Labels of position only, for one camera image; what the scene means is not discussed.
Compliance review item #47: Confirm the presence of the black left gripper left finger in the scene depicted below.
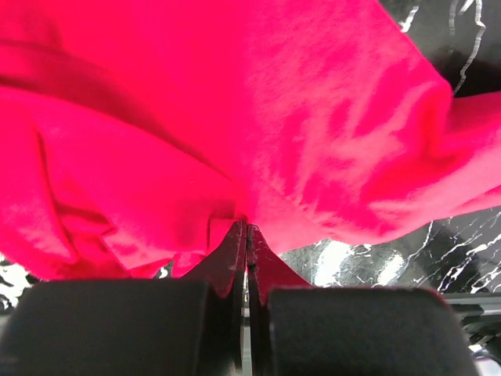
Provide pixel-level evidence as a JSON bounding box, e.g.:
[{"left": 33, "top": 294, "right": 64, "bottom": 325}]
[{"left": 1, "top": 222, "right": 247, "bottom": 375}]

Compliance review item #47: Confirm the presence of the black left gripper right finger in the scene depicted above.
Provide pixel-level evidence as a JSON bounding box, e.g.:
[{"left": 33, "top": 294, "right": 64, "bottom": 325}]
[{"left": 247, "top": 226, "right": 478, "bottom": 375}]

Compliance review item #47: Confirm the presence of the pink red t-shirt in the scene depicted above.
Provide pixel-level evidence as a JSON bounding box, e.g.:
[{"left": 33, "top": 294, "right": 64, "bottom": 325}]
[{"left": 0, "top": 0, "right": 501, "bottom": 281}]

